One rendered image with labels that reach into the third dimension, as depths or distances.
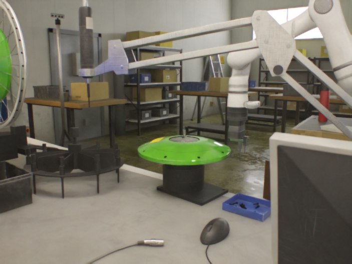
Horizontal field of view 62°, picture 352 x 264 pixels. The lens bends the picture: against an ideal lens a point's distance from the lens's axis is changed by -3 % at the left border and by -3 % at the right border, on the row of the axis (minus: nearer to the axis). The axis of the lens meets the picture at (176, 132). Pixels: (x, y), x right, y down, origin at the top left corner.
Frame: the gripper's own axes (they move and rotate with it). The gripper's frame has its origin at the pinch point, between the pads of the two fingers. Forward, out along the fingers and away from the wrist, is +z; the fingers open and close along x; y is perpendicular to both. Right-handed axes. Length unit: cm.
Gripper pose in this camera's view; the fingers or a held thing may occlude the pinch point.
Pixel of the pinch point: (242, 154)
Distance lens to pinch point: 116.1
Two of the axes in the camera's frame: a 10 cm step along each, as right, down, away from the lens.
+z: 0.0, 9.8, 1.9
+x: -5.2, 1.6, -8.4
